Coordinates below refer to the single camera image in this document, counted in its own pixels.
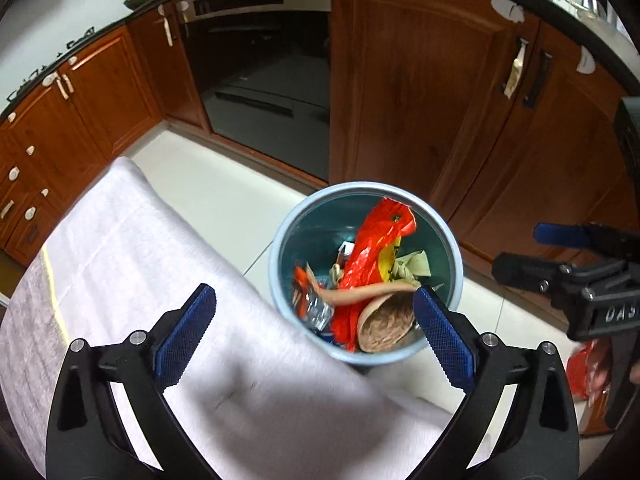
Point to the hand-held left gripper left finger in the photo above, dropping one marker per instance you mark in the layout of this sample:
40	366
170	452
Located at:
185	330

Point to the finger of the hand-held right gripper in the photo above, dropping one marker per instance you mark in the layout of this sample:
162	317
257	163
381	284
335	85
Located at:
557	234
525	270

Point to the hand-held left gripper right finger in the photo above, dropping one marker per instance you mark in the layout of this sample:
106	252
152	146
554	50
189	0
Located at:
445	335

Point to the green corn husk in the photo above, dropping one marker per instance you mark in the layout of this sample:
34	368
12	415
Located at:
412	262

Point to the yellow melon peel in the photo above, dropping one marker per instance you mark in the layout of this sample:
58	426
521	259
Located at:
360	294

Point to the red orange snack wrapper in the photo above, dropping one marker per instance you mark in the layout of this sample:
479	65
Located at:
375	245

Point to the light blue waste bin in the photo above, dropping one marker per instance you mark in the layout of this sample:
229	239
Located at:
320	220

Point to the red plastic bag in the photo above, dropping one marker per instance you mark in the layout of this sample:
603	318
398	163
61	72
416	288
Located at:
582	370

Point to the grey striped tablecloth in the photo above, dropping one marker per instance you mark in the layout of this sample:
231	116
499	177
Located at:
150	240

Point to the wooden kitchen cabinets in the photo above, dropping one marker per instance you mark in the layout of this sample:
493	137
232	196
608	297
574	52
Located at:
425	85

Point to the black built-in oven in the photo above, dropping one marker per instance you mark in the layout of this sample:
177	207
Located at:
260	75

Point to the gas stove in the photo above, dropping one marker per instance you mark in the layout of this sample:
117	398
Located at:
31	76

